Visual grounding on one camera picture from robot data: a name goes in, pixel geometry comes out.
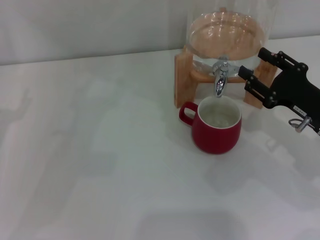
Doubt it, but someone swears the glass water dispenser jar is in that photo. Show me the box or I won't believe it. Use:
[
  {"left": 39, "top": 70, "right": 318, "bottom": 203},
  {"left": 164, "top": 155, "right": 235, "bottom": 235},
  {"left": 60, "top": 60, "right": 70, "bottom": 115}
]
[{"left": 185, "top": 0, "right": 278, "bottom": 78}]

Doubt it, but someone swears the chrome faucet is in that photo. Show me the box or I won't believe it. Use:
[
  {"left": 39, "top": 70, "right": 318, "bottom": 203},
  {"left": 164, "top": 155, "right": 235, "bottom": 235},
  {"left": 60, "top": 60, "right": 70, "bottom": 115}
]
[{"left": 212, "top": 61, "right": 230, "bottom": 98}]

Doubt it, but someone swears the grey gripper cable connector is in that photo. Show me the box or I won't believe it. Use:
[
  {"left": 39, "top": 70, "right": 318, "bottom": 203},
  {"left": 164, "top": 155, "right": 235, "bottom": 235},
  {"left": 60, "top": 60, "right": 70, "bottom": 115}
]
[{"left": 288, "top": 116, "right": 313, "bottom": 133}]

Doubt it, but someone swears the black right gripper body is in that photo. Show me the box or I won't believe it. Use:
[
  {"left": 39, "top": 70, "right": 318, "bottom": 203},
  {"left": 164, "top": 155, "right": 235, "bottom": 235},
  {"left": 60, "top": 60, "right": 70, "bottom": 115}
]
[{"left": 263, "top": 63, "right": 320, "bottom": 137}]

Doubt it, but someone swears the red ceramic cup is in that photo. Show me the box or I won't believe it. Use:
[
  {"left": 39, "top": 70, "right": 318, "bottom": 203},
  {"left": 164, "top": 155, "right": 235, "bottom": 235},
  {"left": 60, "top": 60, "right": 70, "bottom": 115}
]
[{"left": 178, "top": 96, "right": 243, "bottom": 155}]

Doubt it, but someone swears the wooden dispenser stand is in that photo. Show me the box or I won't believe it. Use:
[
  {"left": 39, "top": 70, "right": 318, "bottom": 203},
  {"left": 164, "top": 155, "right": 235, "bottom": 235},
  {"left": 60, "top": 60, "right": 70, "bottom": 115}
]
[{"left": 174, "top": 46, "right": 279, "bottom": 110}]

